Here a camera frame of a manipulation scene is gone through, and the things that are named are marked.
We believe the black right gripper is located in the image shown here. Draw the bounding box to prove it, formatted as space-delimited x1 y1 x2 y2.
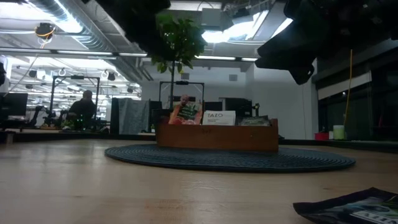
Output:
254 0 343 85

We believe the green potted plant black pot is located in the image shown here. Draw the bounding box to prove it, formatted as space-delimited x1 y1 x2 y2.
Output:
149 14 208 142

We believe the black robot station frame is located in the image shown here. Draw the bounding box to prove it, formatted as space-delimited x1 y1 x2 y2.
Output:
48 75 101 125
159 80 205 108

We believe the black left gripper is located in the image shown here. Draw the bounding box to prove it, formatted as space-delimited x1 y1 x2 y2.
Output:
95 0 172 57

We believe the grey ceiling air unit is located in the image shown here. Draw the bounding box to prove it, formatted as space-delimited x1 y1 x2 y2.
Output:
201 7 223 27

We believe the grey cloth partition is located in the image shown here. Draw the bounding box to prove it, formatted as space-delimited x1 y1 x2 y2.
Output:
118 98 150 135

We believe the black ceiling camera dome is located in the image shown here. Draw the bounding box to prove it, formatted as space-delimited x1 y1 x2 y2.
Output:
34 22 57 40

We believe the pale green cylinder container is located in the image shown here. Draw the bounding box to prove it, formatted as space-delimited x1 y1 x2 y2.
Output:
332 124 346 140

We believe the black computer monitor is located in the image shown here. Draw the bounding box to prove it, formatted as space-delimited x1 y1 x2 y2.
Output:
0 92 29 121
222 96 252 118

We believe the wooden three-compartment tray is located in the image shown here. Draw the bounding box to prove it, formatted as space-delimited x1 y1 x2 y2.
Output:
155 116 280 153

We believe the white Tazo tea bag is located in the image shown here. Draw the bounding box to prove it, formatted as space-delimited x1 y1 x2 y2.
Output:
202 110 236 126

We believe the dark blackcurrant tea bag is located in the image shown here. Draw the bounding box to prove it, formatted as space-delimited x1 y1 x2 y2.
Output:
292 187 398 224
238 115 271 127

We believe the dark round woven placemat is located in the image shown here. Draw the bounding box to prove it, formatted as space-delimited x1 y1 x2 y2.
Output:
104 143 357 174

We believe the yellow hanging cable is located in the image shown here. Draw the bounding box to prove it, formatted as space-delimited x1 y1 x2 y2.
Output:
341 49 354 127

